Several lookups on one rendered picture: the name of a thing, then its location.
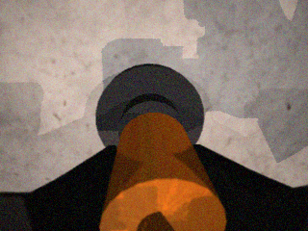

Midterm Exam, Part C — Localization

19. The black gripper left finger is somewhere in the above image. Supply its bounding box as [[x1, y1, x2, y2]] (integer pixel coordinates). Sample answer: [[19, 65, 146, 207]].
[[0, 145, 116, 231]]

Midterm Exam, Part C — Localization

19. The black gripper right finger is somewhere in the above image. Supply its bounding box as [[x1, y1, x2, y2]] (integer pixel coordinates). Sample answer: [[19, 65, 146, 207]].
[[193, 144, 308, 231]]

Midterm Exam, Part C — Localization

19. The orange knob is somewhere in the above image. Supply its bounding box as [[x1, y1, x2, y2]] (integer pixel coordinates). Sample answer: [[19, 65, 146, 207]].
[[99, 113, 226, 231]]

